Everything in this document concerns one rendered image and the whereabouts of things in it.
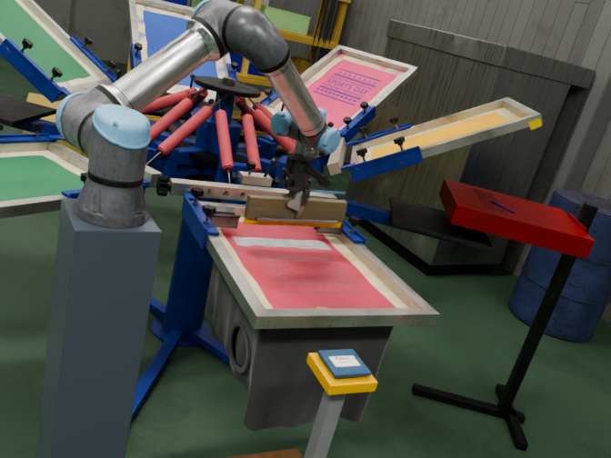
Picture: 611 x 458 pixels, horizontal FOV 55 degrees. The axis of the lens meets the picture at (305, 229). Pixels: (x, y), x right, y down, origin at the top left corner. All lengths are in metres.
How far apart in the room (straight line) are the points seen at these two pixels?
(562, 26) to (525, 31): 0.39
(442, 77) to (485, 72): 0.42
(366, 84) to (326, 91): 0.24
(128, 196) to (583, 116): 4.36
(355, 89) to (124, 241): 2.47
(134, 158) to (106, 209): 0.12
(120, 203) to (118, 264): 0.14
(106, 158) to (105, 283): 0.27
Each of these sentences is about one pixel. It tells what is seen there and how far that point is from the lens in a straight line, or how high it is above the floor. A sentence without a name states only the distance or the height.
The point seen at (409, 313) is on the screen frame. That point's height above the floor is 0.99.
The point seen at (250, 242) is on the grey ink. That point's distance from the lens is 1.97.
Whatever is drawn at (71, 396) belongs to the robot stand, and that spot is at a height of 0.78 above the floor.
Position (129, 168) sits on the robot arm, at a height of 1.33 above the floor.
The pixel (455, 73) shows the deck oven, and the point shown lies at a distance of 4.68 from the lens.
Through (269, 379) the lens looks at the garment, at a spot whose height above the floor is 0.72.
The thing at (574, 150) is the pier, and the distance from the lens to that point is 5.22.
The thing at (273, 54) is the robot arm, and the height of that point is 1.60.
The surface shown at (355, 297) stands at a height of 0.95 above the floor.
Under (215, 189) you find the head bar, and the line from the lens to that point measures 2.19.
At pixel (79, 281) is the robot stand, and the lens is 1.32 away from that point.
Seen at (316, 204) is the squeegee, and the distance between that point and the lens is 1.95.
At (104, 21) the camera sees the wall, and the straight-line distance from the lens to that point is 11.65.
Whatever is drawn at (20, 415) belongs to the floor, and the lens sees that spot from 2.65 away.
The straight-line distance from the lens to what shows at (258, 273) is 1.78.
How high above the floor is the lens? 1.71
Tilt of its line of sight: 20 degrees down
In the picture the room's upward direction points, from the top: 14 degrees clockwise
